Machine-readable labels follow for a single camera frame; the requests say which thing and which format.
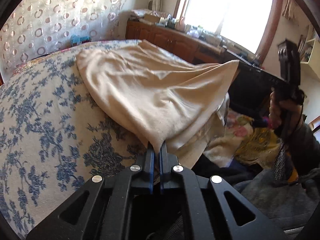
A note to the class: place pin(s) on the person's right hand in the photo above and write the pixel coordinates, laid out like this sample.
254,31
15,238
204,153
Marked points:
277,108

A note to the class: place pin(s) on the beige printed t-shirt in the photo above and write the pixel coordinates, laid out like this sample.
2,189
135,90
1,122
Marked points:
161,99

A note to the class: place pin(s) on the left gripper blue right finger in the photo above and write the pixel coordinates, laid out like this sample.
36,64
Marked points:
210,207

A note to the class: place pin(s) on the person's dark sleeved forearm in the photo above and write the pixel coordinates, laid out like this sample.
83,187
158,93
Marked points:
304,150

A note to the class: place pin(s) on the blue toy at bed head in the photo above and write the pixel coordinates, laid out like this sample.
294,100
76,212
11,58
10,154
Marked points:
78,40

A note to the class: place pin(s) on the window with wooden frame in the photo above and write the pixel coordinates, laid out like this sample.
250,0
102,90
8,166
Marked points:
248,24

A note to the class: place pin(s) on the pink bottle on sill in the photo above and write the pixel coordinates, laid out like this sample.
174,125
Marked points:
180,24

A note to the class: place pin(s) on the sheer circle pattern curtain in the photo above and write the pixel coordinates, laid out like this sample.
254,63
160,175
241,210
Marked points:
40,27

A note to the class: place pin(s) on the colourful floral bed sheet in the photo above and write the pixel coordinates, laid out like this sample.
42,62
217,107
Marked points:
244,143

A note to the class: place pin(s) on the cardboard box on cabinet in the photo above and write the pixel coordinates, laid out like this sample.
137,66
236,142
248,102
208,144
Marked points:
152,19

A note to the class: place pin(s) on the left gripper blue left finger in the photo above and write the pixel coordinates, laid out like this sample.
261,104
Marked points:
101,208

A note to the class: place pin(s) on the brown wooden low cabinet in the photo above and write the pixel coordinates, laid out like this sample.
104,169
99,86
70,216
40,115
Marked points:
185,47

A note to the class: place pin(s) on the blue floral bed cover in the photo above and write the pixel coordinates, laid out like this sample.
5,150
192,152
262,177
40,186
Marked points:
54,137

